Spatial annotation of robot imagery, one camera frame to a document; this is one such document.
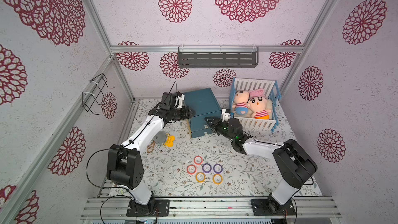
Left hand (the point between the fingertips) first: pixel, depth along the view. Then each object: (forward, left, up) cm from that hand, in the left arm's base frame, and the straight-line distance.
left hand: (191, 113), depth 85 cm
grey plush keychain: (-8, +19, -13) cm, 24 cm away
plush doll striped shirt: (+12, -41, -7) cm, 44 cm away
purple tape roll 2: (-25, -14, -20) cm, 35 cm away
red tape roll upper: (-19, -3, -20) cm, 28 cm away
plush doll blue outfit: (+19, -32, -8) cm, 38 cm away
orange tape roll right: (-29, -14, -20) cm, 38 cm away
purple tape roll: (-25, -8, -20) cm, 33 cm away
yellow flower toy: (-6, +14, -20) cm, 25 cm away
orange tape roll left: (-28, -5, -20) cm, 35 cm away
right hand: (-1, -9, -3) cm, 10 cm away
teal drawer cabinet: (+7, -7, 0) cm, 10 cm away
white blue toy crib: (+28, -54, -8) cm, 61 cm away
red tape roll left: (-24, 0, -20) cm, 31 cm away
